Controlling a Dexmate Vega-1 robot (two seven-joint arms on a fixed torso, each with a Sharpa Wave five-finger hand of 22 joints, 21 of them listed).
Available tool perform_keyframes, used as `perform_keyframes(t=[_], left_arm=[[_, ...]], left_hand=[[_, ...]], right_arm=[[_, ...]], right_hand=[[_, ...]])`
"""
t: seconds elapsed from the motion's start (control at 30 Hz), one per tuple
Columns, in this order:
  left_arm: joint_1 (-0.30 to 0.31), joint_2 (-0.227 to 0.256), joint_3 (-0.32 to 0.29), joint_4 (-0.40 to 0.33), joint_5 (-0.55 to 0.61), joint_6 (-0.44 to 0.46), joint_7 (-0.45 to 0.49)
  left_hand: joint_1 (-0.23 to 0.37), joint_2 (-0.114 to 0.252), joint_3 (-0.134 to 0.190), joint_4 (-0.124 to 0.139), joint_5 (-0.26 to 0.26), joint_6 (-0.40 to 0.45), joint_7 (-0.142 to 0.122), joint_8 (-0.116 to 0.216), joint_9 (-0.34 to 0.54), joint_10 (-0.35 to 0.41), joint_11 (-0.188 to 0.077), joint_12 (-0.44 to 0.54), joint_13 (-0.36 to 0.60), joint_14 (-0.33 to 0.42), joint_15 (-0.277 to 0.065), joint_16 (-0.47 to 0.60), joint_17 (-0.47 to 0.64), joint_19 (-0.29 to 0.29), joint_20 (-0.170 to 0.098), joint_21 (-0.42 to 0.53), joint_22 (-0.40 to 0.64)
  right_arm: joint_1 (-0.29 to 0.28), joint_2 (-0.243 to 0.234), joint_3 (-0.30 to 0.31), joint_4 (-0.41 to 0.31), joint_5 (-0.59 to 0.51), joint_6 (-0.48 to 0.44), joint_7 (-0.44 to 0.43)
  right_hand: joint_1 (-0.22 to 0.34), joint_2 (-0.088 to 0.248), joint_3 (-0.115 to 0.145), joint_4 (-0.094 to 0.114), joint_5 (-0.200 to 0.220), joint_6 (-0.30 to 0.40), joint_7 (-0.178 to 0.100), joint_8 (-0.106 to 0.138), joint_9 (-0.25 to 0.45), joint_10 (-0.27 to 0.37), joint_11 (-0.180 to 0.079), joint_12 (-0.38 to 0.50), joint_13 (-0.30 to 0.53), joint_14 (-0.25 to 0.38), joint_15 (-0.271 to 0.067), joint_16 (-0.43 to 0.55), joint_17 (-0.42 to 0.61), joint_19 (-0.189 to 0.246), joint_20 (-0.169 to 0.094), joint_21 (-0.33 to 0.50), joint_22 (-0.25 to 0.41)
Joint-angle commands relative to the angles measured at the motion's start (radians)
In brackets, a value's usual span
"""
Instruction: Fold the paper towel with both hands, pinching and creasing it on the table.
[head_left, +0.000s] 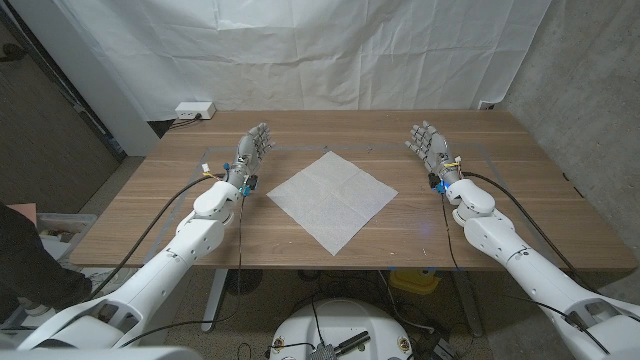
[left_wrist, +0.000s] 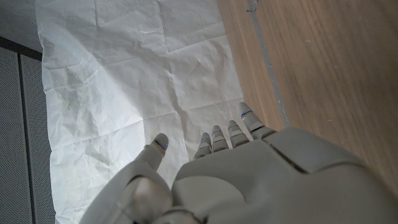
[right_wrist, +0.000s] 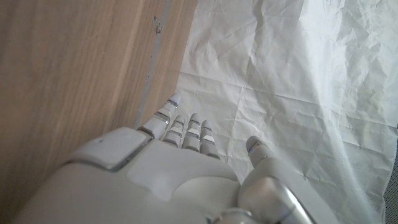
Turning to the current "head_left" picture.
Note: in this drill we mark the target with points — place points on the clear plastic bin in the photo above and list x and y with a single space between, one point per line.
65 225

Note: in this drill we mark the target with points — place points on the bystander person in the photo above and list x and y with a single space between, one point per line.
25 260

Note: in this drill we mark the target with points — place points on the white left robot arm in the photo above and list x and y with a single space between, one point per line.
165 265

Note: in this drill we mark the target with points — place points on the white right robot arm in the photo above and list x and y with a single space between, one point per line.
525 265

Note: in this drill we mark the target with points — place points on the yellow object under table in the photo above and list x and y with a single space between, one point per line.
414 282

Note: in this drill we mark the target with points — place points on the pink flat object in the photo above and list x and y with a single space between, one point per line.
24 210

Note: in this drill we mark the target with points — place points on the white power strip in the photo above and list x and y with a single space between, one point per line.
195 110

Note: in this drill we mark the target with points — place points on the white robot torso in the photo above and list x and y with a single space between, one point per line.
340 320

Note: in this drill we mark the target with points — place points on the grey table leg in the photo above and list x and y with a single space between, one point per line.
467 300

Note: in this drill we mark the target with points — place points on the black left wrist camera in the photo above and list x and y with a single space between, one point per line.
249 185

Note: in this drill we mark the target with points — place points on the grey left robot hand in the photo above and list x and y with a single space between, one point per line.
247 157

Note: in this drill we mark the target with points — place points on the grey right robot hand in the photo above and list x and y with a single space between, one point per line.
437 152

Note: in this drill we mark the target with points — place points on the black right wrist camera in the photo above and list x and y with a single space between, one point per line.
437 183

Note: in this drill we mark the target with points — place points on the black round floor fan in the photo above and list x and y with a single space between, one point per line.
242 281

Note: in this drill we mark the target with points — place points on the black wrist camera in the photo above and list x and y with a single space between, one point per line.
249 185
437 183

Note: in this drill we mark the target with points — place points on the white table leg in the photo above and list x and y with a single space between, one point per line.
215 300

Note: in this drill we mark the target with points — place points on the white creased backdrop sheet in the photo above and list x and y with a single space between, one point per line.
300 50

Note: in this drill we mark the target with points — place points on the white paper towel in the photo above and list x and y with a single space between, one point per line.
332 200

